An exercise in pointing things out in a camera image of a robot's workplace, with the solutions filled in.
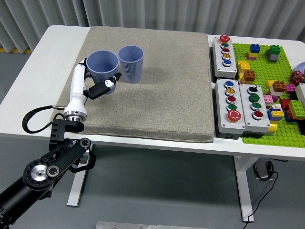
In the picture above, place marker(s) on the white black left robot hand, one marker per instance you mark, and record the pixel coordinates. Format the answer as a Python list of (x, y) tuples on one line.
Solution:
[(77, 90)]

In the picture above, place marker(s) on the blue ribbed cup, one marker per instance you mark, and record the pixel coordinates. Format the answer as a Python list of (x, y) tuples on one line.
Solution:
[(132, 66), (102, 71)]

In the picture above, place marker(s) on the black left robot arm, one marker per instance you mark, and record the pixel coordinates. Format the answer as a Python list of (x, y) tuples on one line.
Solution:
[(35, 174)]

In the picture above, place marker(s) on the grey-brown cushion mat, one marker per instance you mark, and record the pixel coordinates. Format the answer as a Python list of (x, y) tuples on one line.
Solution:
[(171, 95)]

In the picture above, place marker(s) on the white table leg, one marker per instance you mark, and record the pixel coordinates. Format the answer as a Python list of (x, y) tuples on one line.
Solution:
[(245, 186), (76, 190)]

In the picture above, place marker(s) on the grey pleated curtain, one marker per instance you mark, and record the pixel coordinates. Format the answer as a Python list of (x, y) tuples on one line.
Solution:
[(143, 12)]

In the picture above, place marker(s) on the slim grey five-button box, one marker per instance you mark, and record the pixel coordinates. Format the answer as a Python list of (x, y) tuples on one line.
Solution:
[(218, 57)]

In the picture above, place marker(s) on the wide grey five-button box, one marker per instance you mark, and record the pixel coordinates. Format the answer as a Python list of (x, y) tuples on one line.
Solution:
[(222, 119)]

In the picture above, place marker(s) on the orange building block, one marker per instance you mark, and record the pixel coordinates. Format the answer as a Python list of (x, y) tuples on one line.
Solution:
[(249, 76)]

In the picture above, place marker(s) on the blue yellow pink block stack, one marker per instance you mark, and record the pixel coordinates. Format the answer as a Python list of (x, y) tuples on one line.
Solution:
[(253, 48)]

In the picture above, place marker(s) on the green studded baseplate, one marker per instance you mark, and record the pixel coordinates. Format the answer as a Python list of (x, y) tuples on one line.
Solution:
[(262, 69)]

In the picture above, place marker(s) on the pink building block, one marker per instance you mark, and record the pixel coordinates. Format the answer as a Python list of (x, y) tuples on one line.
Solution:
[(268, 98), (290, 88)]

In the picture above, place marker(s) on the small yellow building block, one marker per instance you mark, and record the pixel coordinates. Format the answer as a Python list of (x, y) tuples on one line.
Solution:
[(269, 84)]

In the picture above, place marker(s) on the yellow round block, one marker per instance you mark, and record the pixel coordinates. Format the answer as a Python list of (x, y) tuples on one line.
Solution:
[(271, 128)]

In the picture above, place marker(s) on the grey power adapter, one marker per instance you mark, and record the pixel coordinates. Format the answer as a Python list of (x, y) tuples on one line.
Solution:
[(261, 169)]

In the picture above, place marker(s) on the green grey block stack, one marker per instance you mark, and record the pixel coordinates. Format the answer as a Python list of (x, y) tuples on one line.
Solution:
[(274, 52)]

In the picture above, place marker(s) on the orange white block stack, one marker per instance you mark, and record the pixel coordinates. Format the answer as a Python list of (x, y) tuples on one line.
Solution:
[(278, 86)]

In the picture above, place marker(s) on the red building block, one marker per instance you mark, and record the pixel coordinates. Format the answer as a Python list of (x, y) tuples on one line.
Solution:
[(284, 105)]

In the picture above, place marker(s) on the red valve handwheel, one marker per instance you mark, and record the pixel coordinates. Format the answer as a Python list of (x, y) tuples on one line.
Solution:
[(296, 77)]

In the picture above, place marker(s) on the large green building block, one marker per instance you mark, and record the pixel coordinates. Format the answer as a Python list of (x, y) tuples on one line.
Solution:
[(296, 109)]

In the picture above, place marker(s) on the large white block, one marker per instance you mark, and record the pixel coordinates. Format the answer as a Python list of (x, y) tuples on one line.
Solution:
[(301, 94)]

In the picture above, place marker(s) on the pale blue bowl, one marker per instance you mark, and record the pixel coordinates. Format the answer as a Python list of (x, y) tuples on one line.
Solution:
[(301, 67)]

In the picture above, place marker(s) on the grey selector switch button box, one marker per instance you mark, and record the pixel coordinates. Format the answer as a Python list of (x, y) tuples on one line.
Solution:
[(246, 114)]

